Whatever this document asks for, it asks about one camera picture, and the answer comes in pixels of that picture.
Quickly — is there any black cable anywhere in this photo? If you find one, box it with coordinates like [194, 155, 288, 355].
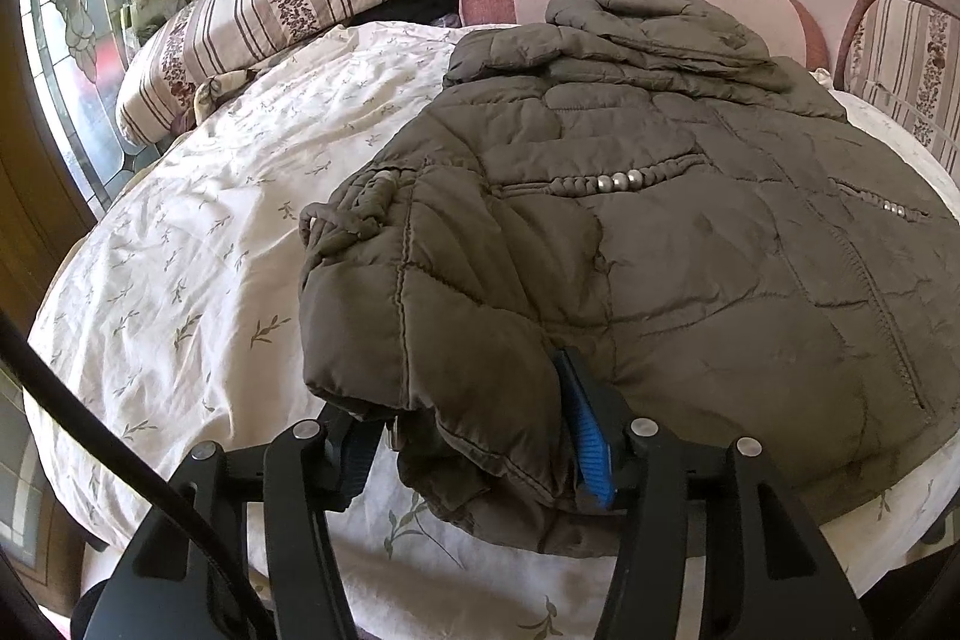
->
[0, 308, 278, 640]

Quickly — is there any grey-brown puffer jacket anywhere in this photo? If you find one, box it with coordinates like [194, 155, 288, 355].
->
[298, 0, 953, 558]

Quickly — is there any striped floral backrest cushion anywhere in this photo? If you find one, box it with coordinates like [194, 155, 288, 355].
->
[836, 0, 960, 180]

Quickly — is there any green floral printed box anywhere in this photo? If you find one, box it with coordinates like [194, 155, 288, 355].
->
[120, 0, 187, 49]

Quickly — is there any stained glass window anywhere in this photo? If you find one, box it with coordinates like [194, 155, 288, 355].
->
[19, 0, 162, 221]

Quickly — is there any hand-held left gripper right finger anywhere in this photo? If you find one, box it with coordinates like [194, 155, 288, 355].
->
[555, 347, 875, 640]

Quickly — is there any floral patterned cloth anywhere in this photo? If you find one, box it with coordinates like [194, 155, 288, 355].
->
[193, 64, 267, 125]

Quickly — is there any striped floral pillow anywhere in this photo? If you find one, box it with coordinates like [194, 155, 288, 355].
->
[116, 0, 432, 145]

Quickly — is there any white floral bed sheet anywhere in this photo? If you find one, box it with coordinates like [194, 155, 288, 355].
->
[22, 21, 960, 640]

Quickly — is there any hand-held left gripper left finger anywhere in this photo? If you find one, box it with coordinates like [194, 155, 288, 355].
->
[82, 400, 395, 640]

